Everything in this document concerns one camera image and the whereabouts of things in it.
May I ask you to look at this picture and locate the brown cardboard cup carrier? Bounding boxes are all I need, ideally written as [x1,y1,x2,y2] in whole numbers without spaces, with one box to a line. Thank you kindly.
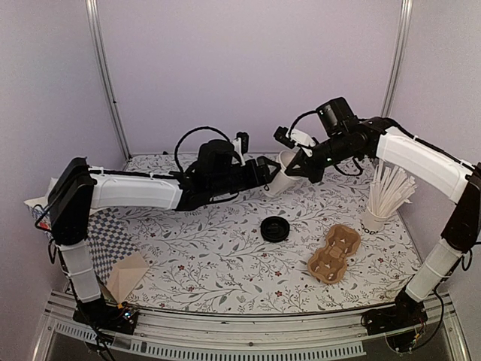
[307,224,361,284]

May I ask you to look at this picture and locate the left aluminium frame post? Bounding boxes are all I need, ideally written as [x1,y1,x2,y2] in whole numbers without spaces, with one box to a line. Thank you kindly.
[85,0,132,160]

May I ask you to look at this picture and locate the white paper-wrapped straws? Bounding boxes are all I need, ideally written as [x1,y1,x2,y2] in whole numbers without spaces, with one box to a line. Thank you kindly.
[367,160,417,218]

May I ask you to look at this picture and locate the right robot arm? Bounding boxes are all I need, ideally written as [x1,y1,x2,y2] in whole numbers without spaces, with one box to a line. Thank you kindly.
[274,97,480,328]

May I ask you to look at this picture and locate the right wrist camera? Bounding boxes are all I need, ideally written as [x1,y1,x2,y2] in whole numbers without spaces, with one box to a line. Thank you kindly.
[274,126,316,157]

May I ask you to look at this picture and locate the blue checkered paper bag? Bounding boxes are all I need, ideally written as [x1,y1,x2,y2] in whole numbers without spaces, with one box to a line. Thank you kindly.
[23,195,151,305]

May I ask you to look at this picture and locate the right aluminium frame post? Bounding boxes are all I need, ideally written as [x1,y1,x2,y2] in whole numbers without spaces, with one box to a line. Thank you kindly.
[381,0,413,117]

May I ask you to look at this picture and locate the white cup holding straws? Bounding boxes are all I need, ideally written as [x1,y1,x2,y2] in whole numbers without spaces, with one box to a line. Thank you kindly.
[361,207,388,235]

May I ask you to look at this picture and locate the black plastic cup lid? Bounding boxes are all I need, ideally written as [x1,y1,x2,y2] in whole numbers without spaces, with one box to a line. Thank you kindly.
[260,216,290,235]

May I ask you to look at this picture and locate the white paper cup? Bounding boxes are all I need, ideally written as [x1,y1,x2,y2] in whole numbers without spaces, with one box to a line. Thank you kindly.
[262,150,301,198]

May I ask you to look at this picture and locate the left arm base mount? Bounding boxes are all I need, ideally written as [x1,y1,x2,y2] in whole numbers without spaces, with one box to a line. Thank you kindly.
[73,297,138,335]

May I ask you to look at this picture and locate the aluminium frame post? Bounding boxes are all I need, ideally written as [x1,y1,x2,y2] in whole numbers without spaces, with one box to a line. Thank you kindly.
[85,0,132,160]
[381,0,413,117]

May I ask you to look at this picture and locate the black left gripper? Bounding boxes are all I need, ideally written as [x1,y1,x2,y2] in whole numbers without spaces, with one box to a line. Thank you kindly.
[210,156,280,199]

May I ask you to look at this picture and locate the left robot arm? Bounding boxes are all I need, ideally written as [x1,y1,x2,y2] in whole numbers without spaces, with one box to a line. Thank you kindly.
[35,132,281,326]

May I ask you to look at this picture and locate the floral patterned table mat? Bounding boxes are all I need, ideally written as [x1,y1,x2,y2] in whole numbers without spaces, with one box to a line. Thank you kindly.
[108,160,421,314]

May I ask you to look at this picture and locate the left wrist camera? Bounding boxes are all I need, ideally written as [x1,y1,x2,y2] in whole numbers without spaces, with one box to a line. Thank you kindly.
[231,132,250,166]

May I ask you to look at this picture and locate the aluminium front rail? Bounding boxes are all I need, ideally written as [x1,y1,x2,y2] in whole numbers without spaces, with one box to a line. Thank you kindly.
[32,291,471,360]

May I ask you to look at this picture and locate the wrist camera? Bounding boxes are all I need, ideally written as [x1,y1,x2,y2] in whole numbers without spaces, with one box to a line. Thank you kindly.
[231,132,250,166]
[274,126,316,157]

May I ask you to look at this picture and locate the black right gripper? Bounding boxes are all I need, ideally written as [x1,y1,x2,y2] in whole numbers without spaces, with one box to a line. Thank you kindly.
[284,131,360,184]

